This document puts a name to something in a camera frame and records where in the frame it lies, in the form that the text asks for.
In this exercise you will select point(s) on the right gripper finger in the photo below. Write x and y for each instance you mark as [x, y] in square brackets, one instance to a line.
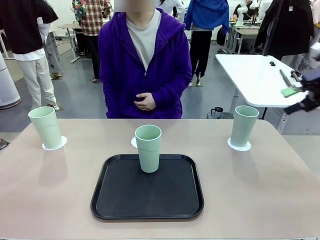
[290, 92]
[300, 107]

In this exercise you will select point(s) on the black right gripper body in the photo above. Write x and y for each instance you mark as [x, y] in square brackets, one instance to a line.
[313, 87]

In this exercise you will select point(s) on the pale green plastic cup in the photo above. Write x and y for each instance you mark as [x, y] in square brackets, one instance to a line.
[47, 130]
[148, 155]
[243, 127]

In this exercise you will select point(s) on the white scalloped paper coaster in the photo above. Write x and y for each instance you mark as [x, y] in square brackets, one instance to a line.
[133, 143]
[231, 145]
[64, 142]

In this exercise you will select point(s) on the person's right forearm purple sleeve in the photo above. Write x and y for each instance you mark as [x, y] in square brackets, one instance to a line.
[117, 100]

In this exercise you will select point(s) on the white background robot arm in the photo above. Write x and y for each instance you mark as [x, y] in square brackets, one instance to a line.
[240, 13]

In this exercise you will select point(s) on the person's left forearm purple sleeve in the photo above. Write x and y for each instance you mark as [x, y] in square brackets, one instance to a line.
[170, 92]

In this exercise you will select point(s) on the person's left hand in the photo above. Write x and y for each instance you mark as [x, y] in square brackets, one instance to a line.
[148, 102]

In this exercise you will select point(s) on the black metal rod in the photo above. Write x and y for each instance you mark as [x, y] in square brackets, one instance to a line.
[285, 77]
[295, 75]

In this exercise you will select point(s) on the white side table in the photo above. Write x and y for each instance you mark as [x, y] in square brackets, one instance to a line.
[250, 75]

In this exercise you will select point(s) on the white cylindrical air purifier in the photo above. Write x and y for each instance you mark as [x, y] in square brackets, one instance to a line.
[7, 87]

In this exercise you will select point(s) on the long black coat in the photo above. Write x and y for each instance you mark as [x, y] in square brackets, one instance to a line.
[287, 30]

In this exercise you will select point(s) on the grey background desk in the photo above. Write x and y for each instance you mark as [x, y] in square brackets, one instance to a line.
[246, 31]

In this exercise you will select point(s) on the person in grey trousers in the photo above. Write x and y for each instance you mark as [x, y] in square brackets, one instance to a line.
[53, 55]

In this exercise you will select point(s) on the person in blue top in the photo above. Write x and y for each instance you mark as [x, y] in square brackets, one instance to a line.
[207, 12]

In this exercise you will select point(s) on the person in black top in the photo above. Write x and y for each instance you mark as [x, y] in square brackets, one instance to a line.
[22, 25]

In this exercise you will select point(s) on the beige background desk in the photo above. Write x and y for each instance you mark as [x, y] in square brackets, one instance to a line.
[68, 25]

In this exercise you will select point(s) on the person in purple hoodie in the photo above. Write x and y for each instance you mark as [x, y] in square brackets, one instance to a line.
[120, 62]

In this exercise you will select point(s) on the person in plaid shirt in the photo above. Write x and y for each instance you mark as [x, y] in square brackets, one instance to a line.
[93, 20]

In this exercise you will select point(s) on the black plastic serving tray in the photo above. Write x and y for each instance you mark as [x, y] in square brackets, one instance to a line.
[150, 195]

